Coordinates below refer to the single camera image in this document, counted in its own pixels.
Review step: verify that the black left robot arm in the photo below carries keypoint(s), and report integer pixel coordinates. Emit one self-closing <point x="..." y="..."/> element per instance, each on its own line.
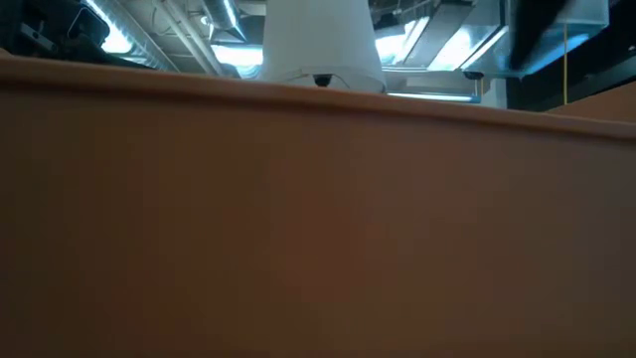
<point x="30" y="20"/>

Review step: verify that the white shade table lamp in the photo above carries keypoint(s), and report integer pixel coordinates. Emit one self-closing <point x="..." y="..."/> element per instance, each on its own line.
<point x="318" y="40"/>

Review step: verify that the wide silver spiral duct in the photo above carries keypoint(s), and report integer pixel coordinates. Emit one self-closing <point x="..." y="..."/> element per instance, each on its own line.
<point x="134" y="40"/>

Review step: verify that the narrow silver spiral duct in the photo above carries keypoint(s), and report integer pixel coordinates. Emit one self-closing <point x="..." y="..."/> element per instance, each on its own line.
<point x="226" y="17"/>

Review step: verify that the slanted rectangular metal duct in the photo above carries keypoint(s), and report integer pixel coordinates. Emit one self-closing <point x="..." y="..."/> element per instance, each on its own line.
<point x="437" y="40"/>

